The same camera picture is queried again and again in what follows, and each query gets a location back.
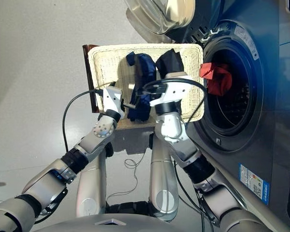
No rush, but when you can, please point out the round washing machine door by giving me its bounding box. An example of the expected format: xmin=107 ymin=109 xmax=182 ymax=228
xmin=123 ymin=0 xmax=225 ymax=42

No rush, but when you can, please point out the grey washing machine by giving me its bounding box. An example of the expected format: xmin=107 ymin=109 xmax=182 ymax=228
xmin=164 ymin=0 xmax=290 ymax=232

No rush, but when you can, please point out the grey drum rim sticker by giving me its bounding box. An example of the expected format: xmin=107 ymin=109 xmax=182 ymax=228
xmin=234 ymin=25 xmax=261 ymax=61

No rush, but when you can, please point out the pale woven laundry basket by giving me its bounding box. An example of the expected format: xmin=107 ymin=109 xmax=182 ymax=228
xmin=87 ymin=43 xmax=205 ymax=130

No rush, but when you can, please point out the blue energy label sticker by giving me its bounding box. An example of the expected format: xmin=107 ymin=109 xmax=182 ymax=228
xmin=238 ymin=163 xmax=270 ymax=206

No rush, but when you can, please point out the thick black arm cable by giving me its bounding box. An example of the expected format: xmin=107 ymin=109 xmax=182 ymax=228
xmin=142 ymin=78 xmax=217 ymax=232
xmin=62 ymin=88 xmax=105 ymax=153

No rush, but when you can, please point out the silver robot torso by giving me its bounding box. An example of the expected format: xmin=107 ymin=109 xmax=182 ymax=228
xmin=35 ymin=212 xmax=220 ymax=232

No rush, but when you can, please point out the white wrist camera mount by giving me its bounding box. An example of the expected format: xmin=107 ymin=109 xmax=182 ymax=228
xmin=102 ymin=86 xmax=125 ymax=114
xmin=149 ymin=72 xmax=193 ymax=107

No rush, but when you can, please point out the thin grey floor cord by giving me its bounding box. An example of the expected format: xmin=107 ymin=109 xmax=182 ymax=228
xmin=105 ymin=149 xmax=147 ymax=203

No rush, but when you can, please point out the black garment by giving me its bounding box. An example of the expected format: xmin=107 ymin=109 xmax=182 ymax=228
xmin=156 ymin=48 xmax=186 ymax=79

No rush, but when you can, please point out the black robot waist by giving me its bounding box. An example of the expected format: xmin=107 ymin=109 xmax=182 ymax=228
xmin=105 ymin=201 xmax=158 ymax=216

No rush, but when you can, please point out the silver robot leg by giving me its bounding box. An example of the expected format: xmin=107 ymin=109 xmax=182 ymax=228
xmin=76 ymin=142 xmax=107 ymax=217
xmin=149 ymin=134 xmax=179 ymax=222

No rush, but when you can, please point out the navy blue garment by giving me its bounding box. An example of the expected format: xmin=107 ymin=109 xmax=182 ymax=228
xmin=125 ymin=52 xmax=158 ymax=121

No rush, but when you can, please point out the orange garment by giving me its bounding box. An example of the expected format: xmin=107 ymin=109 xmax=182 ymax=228
xmin=199 ymin=62 xmax=232 ymax=97

